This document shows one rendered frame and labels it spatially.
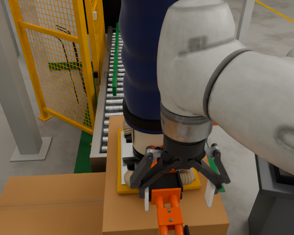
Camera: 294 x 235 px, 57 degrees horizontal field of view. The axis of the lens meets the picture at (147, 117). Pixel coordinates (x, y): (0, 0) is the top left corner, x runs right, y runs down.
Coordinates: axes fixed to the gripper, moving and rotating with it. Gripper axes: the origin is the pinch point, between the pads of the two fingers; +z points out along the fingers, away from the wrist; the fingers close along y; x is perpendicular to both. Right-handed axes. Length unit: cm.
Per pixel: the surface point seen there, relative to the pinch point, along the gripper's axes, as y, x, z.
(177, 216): -1.5, -4.1, 12.2
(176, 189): -2.2, -11.7, 10.8
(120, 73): 19, -189, 67
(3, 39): 94, -147, 17
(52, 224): 49, -39, 67
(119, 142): 15, -48, 25
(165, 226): 1.8, -1.9, 12.7
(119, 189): 14.6, -23.8, 24.8
